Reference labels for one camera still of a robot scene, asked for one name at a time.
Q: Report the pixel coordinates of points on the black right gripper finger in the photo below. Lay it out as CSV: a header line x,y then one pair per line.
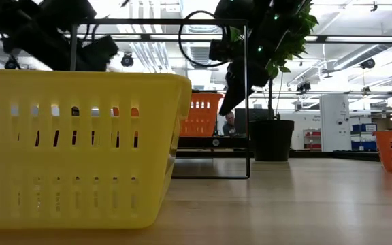
x,y
231,97

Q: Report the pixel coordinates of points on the yellow plastic slotted basket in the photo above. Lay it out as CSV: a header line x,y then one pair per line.
x,y
80,88

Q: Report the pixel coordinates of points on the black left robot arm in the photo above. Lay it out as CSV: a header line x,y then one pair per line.
x,y
29,37

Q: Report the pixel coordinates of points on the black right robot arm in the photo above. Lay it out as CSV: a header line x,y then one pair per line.
x,y
271,20

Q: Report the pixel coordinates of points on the shelf with red boxes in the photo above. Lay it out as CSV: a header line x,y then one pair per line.
x,y
312,139

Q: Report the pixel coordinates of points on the person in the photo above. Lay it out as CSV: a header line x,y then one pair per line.
x,y
230,127

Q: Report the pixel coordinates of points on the black ceiling spotlight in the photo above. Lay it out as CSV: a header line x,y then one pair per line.
x,y
11,63
368,64
127,60
304,87

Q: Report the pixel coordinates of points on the black computer monitor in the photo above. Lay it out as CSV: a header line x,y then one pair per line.
x,y
259,119

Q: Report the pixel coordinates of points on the ceiling air vent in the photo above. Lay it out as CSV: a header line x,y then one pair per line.
x,y
200,56

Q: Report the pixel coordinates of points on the green leafy indoor tree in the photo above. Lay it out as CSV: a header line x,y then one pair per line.
x,y
291,44

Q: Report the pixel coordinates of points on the black plant pot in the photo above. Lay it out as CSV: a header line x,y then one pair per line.
x,y
271,141

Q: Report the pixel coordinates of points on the white pillar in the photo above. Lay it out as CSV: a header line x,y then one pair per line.
x,y
333,122

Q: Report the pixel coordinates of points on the blue storage bin rack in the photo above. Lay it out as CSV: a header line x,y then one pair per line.
x,y
362,137

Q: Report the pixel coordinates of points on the black metal shelf frame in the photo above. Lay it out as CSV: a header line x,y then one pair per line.
x,y
203,143

